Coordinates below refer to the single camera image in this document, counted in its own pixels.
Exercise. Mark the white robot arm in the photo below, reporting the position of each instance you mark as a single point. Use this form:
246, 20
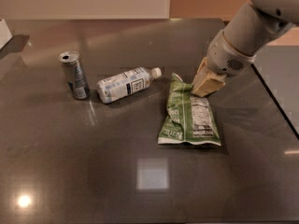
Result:
235, 47

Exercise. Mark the white plastic water bottle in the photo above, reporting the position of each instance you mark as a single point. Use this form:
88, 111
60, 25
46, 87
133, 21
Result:
127, 83

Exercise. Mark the white box at left edge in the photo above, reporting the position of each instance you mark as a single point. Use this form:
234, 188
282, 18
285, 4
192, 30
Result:
5, 34

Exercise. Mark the green jalapeno chip bag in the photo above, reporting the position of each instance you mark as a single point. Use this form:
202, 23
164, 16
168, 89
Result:
189, 118

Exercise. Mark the silver aluminium drink can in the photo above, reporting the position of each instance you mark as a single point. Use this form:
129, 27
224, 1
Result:
74, 74

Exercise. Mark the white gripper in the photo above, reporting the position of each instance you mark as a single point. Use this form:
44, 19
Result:
224, 57

